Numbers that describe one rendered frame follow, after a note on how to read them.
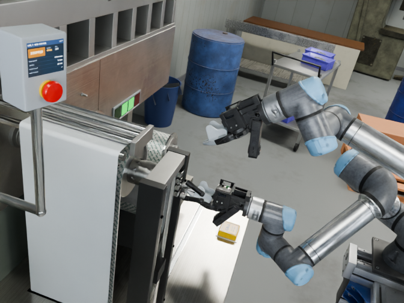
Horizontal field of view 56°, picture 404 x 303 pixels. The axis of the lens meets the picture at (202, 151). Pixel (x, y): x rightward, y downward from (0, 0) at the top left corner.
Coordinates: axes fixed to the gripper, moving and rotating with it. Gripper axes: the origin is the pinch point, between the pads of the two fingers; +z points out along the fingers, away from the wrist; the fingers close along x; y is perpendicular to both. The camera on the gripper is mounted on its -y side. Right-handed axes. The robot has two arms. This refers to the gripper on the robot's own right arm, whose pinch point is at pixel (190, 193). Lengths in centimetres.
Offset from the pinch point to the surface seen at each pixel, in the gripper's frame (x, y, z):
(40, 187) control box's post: 61, 39, 11
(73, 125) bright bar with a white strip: 38, 37, 20
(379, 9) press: -714, -1, -141
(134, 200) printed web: 24.6, 10.6, 10.0
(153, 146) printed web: 10.6, 20.5, 11.4
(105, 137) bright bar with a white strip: 38, 36, 12
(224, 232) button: -6.0, -16.8, -14.1
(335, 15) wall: -844, -44, -74
